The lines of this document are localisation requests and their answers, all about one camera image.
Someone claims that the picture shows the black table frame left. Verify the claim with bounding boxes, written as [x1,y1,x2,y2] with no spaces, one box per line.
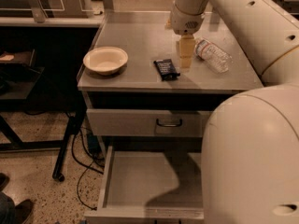
[0,49,87,183]

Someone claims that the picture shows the grey upper drawer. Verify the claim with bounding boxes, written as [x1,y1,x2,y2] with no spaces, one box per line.
[87,109,211,137]

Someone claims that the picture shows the clear plastic water bottle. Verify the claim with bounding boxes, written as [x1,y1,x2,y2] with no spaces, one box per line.
[194,38,231,74]

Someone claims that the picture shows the white paper bowl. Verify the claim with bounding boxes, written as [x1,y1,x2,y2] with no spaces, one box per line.
[83,47,128,76]

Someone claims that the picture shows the blue rxbar wrapper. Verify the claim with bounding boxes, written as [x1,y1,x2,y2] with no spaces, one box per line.
[153,59,180,81]

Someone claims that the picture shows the white horizontal rail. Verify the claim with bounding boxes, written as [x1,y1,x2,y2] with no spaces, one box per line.
[0,16,104,27]

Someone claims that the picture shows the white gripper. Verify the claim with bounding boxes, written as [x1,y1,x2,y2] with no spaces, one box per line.
[165,3,205,68]

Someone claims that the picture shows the dark shoe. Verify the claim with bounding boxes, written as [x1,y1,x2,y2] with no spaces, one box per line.
[13,199,34,224]

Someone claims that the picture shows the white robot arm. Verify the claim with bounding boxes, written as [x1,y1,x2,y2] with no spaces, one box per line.
[170,0,299,224]

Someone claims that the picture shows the grey drawer cabinet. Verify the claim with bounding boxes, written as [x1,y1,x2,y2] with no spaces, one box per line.
[76,10,264,224]

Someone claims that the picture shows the open grey middle drawer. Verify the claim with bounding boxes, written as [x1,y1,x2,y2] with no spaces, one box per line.
[85,147,204,224]

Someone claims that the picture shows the black floor cable left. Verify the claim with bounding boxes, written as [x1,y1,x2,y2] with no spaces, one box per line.
[70,128,106,211]

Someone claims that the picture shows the black drawer handle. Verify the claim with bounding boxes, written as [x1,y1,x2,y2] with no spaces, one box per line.
[156,119,183,128]

